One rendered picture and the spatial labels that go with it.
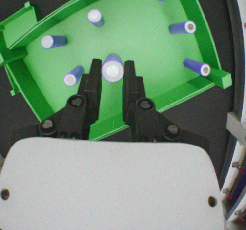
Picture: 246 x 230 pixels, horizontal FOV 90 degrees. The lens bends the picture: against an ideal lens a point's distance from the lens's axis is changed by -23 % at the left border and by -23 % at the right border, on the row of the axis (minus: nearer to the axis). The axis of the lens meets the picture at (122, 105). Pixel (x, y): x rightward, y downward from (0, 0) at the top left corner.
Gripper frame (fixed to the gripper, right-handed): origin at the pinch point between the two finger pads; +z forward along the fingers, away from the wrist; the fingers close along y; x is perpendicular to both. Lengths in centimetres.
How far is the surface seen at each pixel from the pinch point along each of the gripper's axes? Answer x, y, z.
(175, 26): 1.4, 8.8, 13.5
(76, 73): -4.8, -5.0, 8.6
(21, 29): -10, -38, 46
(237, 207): -69, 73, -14
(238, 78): -22, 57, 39
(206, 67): -2.1, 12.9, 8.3
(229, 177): -69, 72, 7
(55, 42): -0.5, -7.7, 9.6
